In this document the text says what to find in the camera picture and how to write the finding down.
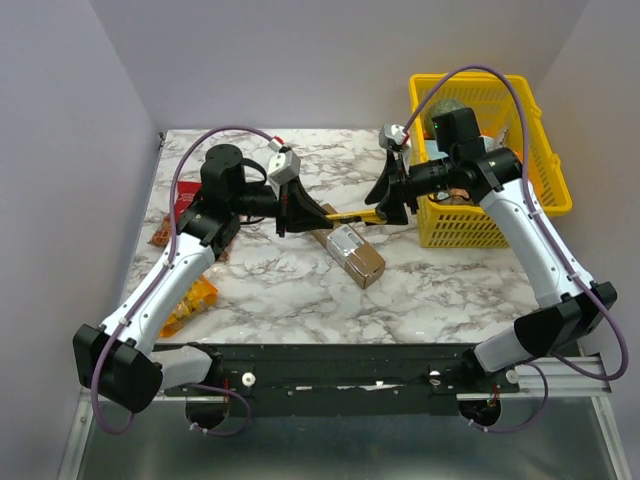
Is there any purple cable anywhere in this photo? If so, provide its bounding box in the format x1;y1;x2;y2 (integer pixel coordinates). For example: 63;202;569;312
88;124;281;435
399;63;631;434

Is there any yellow utility knife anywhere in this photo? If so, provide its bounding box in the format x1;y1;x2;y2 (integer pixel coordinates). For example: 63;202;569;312
325;209;387;225

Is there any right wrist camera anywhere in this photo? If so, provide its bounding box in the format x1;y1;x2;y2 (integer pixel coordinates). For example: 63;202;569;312
378;124;410;152

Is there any brown cardboard express box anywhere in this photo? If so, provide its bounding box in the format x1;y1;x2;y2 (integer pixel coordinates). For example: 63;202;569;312
310;224;386;289

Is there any green melon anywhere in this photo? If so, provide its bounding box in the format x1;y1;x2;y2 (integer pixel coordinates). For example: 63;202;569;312
426;98;466;121

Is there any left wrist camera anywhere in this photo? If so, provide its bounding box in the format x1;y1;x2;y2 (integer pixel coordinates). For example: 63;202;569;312
267;137;301;189

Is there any orange gummy candy bag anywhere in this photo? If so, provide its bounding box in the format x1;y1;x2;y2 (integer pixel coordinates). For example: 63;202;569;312
159;275;218;338

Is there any red snack bag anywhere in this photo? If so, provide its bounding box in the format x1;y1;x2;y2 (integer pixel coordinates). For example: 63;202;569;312
146;180;236;264

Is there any yellow plastic basket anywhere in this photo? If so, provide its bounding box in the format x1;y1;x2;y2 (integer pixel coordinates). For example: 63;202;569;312
409;71;573;248

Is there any aluminium rail frame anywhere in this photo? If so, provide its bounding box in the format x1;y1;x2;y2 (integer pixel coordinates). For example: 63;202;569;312
79;349;614;401

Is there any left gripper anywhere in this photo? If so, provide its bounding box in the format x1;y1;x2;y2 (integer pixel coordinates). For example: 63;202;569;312
229;173;334;237

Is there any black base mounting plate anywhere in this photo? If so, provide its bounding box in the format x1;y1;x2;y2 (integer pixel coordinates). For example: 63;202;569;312
154;344;521;419

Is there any silver foil packet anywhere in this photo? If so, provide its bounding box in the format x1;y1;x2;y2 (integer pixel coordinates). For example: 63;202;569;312
494;126;510;148

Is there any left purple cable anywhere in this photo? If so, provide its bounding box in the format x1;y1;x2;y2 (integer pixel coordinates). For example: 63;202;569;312
88;124;281;435

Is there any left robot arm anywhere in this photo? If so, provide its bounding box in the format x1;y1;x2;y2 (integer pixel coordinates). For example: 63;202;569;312
73;140;332;413

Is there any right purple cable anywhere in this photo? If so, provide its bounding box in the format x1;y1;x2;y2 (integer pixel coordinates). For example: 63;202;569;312
399;63;631;434

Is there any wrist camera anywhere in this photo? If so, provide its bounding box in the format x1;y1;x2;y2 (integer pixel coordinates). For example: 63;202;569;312
267;137;301;189
378;124;410;152

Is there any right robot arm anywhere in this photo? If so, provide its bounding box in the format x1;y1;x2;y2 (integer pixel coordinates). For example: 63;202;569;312
365;108;617;392

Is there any light blue snack bag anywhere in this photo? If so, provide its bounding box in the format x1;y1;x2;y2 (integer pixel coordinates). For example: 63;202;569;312
425;139;449;161

